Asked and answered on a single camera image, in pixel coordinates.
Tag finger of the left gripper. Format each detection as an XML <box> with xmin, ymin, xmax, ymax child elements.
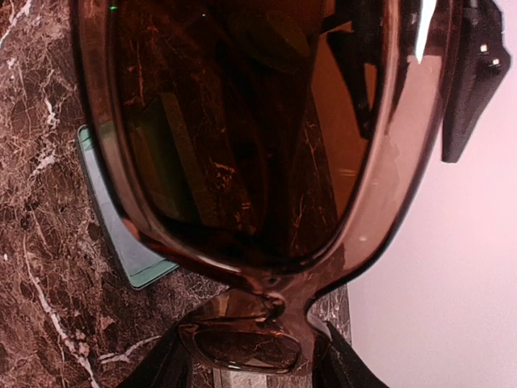
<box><xmin>441</xmin><ymin>0</ymin><xmax>511</xmax><ymax>163</ymax></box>

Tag beige glasses case teal lining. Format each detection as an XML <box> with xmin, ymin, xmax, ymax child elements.
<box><xmin>191</xmin><ymin>364</ymin><xmax>313</xmax><ymax>388</ymax></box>

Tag brown sunglasses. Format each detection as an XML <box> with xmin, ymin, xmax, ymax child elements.
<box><xmin>71</xmin><ymin>1</ymin><xmax>466</xmax><ymax>374</ymax></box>

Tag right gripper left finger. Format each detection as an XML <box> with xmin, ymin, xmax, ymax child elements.
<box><xmin>118</xmin><ymin>325</ymin><xmax>192</xmax><ymax>388</ymax></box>

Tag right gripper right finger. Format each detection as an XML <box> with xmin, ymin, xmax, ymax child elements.
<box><xmin>313</xmin><ymin>322</ymin><xmax>388</xmax><ymax>388</ymax></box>

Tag blue-grey glasses case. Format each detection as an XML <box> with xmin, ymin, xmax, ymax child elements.
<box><xmin>77</xmin><ymin>125</ymin><xmax>179</xmax><ymax>289</ymax></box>

